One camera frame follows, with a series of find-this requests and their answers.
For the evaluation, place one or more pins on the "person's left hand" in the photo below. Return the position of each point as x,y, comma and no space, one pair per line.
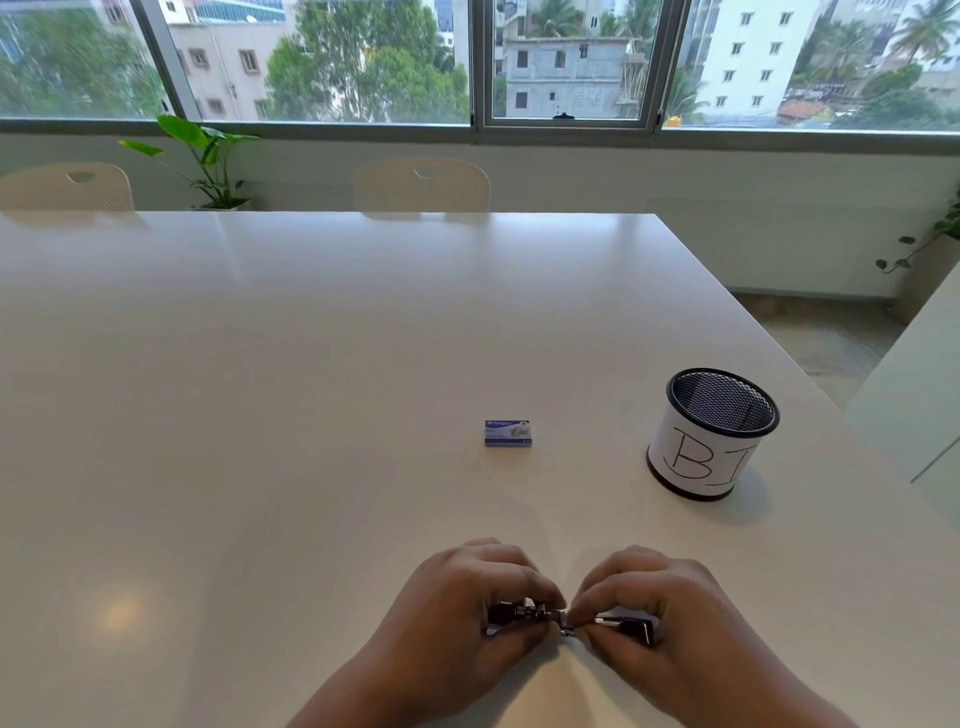
442,607

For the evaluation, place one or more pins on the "person's right hand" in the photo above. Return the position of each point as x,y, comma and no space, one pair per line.
675,600

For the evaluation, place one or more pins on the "person's right thumb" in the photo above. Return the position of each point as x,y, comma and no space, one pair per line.
615,651

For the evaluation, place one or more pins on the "person's left thumb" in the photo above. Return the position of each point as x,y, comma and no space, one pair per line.
517,645

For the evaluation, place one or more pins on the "black and silver stapler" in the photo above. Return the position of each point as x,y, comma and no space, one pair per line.
525,613

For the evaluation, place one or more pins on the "person's left forearm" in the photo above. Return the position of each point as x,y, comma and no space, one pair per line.
360,697

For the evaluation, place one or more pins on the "person's right forearm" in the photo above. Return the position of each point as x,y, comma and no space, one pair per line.
757,690

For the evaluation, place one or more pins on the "small blue staple box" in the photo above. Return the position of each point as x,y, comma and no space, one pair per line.
509,433

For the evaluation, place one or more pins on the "black mesh cup white label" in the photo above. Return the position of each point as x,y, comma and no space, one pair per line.
705,457

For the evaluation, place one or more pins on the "white chair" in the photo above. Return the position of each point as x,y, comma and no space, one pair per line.
421,187
66,187

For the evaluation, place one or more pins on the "trailing vine plant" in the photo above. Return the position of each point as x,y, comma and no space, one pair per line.
934,236

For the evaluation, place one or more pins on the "green leafy plant white pot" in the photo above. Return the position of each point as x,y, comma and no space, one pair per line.
199,154

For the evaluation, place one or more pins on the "grey window frame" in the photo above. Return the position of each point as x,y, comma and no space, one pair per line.
480,124

